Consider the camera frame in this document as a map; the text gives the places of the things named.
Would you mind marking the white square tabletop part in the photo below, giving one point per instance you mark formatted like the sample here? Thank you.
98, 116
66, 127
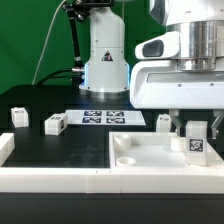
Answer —
156, 150

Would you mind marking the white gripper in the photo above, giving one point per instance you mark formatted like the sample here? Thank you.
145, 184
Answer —
176, 72

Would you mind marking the white sheet with markers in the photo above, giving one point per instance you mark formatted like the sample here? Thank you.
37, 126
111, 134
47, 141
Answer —
105, 117

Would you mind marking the white U-shaped fence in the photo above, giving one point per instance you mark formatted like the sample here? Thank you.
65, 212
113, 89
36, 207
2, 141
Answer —
191, 179

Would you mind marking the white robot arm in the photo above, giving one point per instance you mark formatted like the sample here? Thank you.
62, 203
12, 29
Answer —
106, 72

